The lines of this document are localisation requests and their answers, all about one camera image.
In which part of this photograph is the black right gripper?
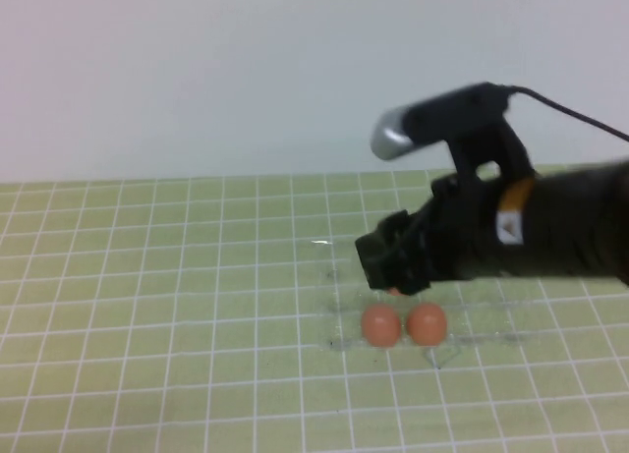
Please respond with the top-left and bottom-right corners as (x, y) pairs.
(354, 172), (523, 298)

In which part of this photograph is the clear plastic egg tray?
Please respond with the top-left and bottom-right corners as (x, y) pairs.
(311, 236), (542, 371)

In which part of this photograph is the green checked tablecloth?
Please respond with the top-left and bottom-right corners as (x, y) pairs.
(0, 161), (629, 453)

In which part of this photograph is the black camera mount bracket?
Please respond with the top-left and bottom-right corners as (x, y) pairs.
(445, 126), (538, 189)

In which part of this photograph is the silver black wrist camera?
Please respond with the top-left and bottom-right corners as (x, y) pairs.
(369, 82), (518, 162)

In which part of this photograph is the black camera cable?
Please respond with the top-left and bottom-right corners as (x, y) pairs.
(508, 85), (629, 142)

